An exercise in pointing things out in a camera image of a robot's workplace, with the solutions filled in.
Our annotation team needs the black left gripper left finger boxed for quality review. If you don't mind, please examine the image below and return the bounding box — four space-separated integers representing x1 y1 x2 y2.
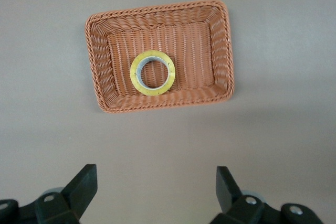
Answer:
0 164 98 224

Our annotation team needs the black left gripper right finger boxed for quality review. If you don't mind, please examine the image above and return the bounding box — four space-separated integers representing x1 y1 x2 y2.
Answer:
211 166 324 224

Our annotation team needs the yellow packing tape roll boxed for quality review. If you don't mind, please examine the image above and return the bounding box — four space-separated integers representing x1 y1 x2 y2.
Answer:
129 50 176 96

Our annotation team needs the table cover cloth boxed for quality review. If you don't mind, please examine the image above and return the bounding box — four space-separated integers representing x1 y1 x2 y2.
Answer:
0 0 336 224

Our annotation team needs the brown wicker basket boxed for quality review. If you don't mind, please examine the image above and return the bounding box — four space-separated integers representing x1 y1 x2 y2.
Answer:
84 0 235 115

